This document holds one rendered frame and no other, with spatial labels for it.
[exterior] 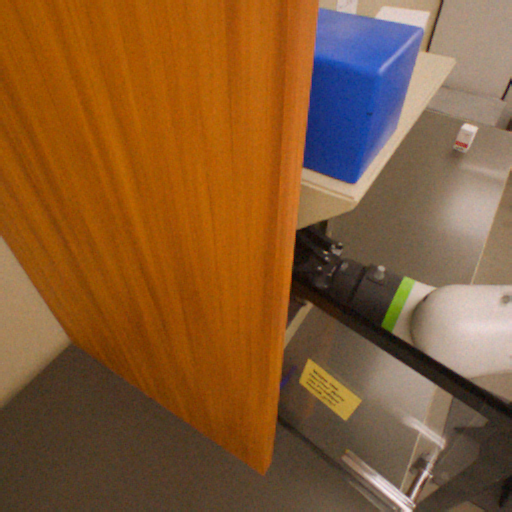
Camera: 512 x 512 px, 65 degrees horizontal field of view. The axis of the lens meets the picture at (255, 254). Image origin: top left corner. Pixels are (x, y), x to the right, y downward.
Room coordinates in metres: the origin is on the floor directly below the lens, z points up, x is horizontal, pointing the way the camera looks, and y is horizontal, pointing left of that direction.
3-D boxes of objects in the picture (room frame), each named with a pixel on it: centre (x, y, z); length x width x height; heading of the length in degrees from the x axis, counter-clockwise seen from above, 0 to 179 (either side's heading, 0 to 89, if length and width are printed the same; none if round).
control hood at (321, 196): (0.40, -0.11, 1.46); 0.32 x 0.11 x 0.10; 148
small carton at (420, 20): (0.46, -0.15, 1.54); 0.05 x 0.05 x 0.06; 66
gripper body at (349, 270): (0.42, -0.13, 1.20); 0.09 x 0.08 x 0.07; 57
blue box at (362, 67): (0.32, -0.06, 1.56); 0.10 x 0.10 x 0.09; 58
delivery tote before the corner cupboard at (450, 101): (2.76, -1.45, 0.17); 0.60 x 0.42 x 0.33; 56
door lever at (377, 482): (0.13, -0.15, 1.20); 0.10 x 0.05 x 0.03; 49
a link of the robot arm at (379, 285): (0.38, -0.19, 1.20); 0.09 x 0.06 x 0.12; 147
